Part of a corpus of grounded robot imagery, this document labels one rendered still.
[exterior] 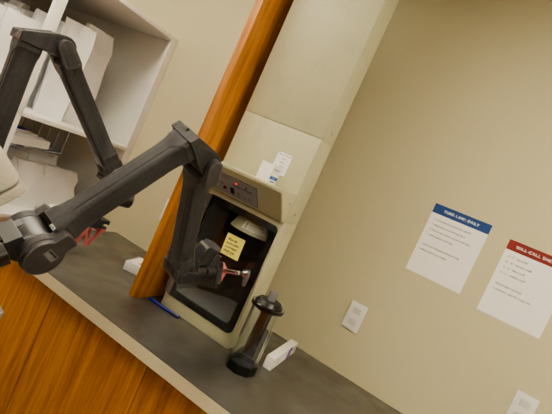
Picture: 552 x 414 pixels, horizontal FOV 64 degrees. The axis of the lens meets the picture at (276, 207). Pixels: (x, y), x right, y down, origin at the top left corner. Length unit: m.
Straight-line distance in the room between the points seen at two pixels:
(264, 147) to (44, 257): 0.86
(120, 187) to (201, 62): 1.52
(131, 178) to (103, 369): 0.76
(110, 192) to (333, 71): 0.89
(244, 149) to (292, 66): 0.33
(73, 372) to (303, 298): 0.89
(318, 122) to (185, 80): 1.07
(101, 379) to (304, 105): 1.08
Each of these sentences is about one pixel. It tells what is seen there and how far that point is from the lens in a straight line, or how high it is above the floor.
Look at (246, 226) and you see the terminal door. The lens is 1.50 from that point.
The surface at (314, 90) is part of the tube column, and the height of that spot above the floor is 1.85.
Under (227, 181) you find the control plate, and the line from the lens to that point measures 1.48.
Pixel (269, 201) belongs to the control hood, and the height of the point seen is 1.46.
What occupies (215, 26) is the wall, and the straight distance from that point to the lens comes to 2.40.
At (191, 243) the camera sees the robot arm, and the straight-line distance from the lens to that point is 1.18.
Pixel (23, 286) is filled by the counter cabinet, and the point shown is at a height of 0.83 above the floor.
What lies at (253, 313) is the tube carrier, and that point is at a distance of 1.38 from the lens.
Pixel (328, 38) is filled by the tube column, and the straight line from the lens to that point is 1.58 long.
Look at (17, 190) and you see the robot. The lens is 1.02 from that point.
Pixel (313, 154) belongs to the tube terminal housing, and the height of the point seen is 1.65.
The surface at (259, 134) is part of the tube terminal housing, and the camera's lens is 1.55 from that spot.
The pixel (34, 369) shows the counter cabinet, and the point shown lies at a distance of 1.75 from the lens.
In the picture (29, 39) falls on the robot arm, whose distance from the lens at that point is 1.25.
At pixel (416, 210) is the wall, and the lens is 1.78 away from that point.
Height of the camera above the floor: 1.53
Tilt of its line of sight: 3 degrees down
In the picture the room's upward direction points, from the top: 24 degrees clockwise
